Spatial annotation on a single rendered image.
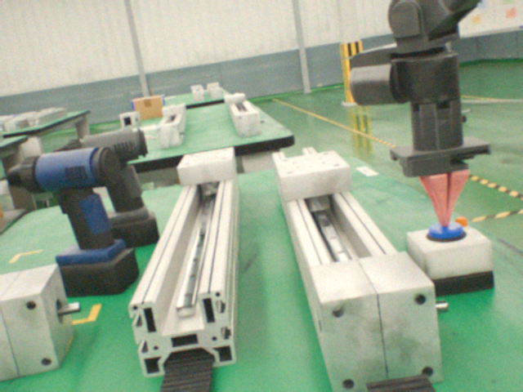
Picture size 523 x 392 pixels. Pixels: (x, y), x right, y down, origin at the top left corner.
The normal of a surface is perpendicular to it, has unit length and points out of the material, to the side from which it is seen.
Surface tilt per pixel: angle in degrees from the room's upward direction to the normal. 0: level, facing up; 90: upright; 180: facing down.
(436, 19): 94
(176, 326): 0
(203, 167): 90
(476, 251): 90
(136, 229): 90
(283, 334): 0
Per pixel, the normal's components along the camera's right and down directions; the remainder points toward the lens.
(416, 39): -0.68, 0.34
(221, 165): 0.03, 0.23
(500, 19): -0.89, 0.24
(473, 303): -0.15, -0.96
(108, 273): -0.22, 0.26
